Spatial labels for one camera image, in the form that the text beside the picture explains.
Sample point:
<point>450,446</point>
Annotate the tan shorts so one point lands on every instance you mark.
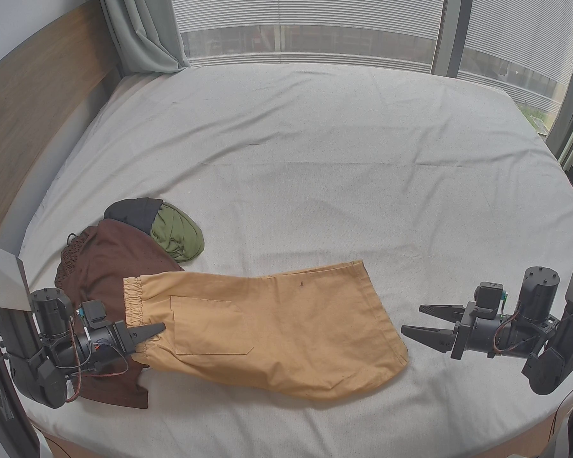
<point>291,332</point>

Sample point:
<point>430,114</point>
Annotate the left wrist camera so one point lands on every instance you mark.
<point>93,314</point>

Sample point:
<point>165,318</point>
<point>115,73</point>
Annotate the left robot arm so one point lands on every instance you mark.
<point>38,365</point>

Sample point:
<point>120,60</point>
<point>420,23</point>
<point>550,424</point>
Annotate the window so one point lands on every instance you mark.
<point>315,12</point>

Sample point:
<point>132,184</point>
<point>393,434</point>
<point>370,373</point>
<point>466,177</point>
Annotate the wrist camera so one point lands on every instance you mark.
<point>488,296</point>
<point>93,314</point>

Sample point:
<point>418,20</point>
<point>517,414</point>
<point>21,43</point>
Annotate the grey-green curtain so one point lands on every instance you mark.
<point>138,22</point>

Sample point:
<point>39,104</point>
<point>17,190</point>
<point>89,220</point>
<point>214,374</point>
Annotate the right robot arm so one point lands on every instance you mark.
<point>554,351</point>

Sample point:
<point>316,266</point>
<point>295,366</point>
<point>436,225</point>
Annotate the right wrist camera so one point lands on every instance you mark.
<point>488,296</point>

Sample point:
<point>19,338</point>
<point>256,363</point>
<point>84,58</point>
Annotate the bed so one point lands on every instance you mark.
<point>344,160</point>

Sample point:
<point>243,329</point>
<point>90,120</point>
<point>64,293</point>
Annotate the brown shorts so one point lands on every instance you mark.
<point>110,260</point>

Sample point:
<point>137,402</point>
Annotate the green garment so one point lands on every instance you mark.
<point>179,234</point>

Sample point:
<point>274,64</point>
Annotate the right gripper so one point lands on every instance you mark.
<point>482,336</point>

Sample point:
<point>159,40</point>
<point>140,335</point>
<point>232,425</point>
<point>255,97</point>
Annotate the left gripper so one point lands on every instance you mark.
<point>107,344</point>

